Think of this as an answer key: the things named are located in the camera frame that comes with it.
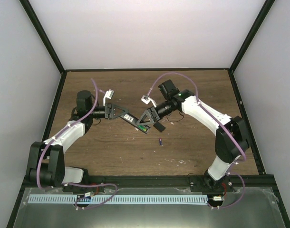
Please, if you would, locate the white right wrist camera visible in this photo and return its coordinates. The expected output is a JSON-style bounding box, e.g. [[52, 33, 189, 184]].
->
[[141, 95, 157, 107]]

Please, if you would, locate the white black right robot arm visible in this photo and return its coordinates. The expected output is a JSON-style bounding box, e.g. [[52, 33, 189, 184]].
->
[[136, 80, 250, 191]]

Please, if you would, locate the green AAA battery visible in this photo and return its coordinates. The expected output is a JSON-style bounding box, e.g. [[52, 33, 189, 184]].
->
[[140, 126, 147, 132]]

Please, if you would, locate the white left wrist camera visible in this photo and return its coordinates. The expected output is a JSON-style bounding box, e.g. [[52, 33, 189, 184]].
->
[[103, 89, 114, 105]]

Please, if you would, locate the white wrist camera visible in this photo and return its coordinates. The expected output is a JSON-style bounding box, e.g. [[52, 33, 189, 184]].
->
[[103, 89, 114, 105], [141, 95, 157, 107]]

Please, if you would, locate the light blue slotted cable duct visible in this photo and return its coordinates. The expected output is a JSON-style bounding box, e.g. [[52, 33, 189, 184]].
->
[[28, 194, 208, 205]]

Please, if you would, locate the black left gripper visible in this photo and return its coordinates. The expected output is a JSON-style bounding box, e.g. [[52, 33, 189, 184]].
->
[[88, 104, 128, 120]]

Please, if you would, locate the black battery compartment cover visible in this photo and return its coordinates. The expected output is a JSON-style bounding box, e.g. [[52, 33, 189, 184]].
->
[[153, 122, 166, 132]]

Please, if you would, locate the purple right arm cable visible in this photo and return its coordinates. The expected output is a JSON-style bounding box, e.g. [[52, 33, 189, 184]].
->
[[148, 72, 247, 209]]

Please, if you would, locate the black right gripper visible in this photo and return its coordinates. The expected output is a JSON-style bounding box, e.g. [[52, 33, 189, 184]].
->
[[137, 99, 177, 125]]

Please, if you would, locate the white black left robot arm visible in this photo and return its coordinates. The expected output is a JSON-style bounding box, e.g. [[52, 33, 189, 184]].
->
[[25, 90, 128, 192]]

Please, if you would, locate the black enclosure frame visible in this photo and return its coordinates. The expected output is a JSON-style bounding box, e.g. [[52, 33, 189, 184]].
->
[[6, 0, 290, 228]]

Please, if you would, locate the black remote control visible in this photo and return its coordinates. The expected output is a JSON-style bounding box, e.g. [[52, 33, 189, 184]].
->
[[121, 113, 150, 134]]

